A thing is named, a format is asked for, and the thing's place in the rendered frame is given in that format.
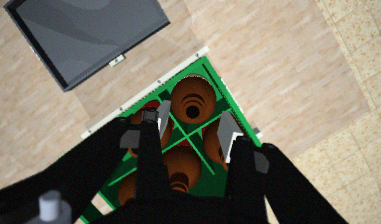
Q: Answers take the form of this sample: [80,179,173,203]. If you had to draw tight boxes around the grey square tray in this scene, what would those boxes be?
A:
[3,0,171,92]

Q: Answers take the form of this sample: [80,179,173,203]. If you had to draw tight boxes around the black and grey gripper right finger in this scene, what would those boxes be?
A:
[217,111,349,224]

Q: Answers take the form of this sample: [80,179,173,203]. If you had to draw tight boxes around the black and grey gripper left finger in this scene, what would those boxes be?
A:
[0,100,180,224]

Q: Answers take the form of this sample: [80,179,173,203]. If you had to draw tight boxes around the green divided crate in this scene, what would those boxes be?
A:
[98,56,262,210]

